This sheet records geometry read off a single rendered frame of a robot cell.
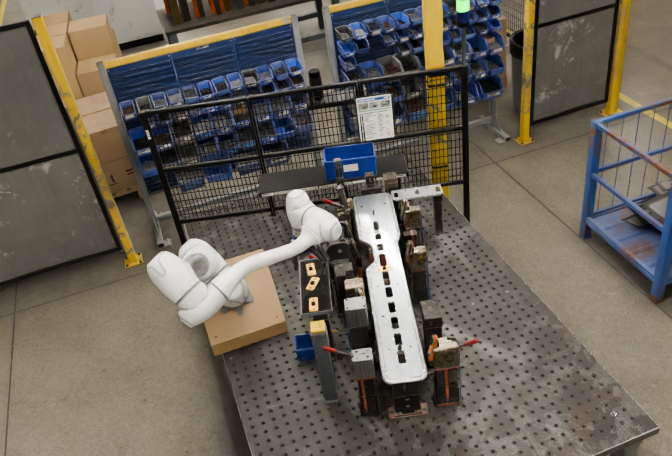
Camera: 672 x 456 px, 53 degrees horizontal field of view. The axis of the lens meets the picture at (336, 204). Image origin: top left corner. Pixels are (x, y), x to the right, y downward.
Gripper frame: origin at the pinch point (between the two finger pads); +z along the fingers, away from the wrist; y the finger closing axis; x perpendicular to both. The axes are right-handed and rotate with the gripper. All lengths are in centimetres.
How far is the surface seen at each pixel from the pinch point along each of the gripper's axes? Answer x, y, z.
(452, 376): -13, 66, 39
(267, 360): -12, -27, 55
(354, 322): -6.9, 20.9, 22.3
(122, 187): 181, -268, 108
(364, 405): -30, 30, 48
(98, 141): 176, -271, 59
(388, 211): 81, 11, 25
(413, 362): -21, 52, 25
